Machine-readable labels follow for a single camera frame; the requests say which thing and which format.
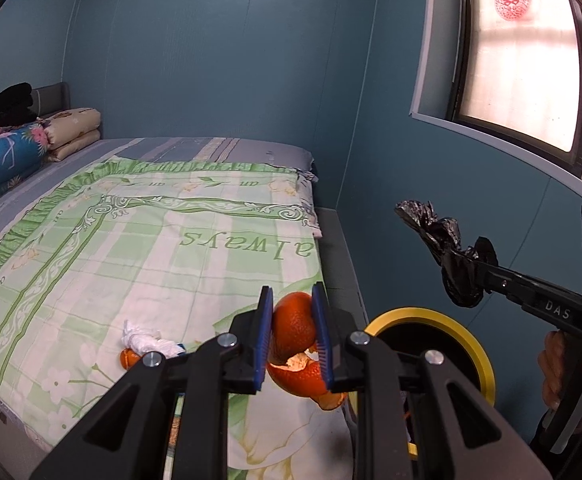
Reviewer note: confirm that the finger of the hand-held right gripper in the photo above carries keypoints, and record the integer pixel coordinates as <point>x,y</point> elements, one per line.
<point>501,282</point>

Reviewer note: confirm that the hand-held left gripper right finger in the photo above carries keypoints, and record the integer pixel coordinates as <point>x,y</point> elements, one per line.
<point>322,340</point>

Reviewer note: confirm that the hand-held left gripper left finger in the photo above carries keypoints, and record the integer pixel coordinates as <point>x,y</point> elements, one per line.
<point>263,340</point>

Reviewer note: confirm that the large orange peel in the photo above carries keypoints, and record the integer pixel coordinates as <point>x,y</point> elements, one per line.
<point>293,325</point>

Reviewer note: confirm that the black plastic bag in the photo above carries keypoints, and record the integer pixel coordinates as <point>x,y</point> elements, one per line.
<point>451,245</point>

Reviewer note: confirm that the yellow rimmed trash bin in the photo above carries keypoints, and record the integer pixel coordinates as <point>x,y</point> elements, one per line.
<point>421,316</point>

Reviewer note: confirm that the person's right hand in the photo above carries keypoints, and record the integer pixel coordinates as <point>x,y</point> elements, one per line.
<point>551,370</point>

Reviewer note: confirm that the crumpled white tissue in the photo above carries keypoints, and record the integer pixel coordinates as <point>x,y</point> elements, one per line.
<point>141,342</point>

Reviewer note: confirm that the cartoon print quilt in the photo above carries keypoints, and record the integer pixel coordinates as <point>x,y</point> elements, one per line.
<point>311,210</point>

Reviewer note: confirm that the small orange peel piece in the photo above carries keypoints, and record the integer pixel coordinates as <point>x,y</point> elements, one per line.
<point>128,360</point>

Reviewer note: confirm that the green floral bed sheet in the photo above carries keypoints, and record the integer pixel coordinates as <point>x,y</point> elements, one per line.
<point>146,270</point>

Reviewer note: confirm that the white framed window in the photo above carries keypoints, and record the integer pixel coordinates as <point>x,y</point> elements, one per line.
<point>521,85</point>

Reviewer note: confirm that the bed with grey sheet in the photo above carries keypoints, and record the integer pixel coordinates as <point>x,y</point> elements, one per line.
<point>171,147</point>

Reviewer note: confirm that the red paper window decoration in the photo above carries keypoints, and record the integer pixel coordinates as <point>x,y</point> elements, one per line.
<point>511,2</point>

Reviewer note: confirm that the blue floral folded quilt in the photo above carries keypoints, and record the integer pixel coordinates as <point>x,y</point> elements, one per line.
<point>6,160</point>

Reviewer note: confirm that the grey padded headboard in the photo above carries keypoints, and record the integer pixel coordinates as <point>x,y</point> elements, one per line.
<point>53,97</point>

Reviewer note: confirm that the black clothing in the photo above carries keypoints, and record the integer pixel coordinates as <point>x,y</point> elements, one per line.
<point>3,107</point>

